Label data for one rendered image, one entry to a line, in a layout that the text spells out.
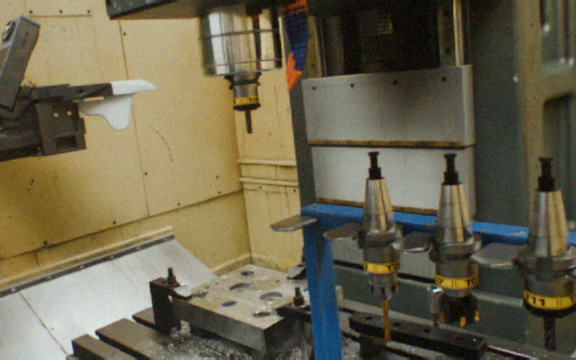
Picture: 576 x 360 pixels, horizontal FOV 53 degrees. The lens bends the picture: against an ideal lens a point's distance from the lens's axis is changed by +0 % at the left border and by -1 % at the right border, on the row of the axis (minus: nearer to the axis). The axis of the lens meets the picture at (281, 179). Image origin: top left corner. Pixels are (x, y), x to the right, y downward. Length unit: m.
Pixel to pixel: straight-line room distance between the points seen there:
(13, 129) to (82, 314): 1.26
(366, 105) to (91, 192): 1.05
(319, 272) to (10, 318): 1.20
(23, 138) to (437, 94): 0.92
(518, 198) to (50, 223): 1.43
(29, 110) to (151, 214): 1.51
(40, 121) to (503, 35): 0.96
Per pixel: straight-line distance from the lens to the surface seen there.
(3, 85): 0.72
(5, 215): 1.98
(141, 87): 0.73
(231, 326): 1.16
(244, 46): 1.05
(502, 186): 1.38
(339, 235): 0.80
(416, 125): 1.40
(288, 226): 0.87
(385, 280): 0.79
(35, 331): 1.89
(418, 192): 1.43
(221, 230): 2.43
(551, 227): 0.66
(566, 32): 1.64
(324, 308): 0.96
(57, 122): 0.73
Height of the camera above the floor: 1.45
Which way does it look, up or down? 11 degrees down
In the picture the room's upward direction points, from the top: 6 degrees counter-clockwise
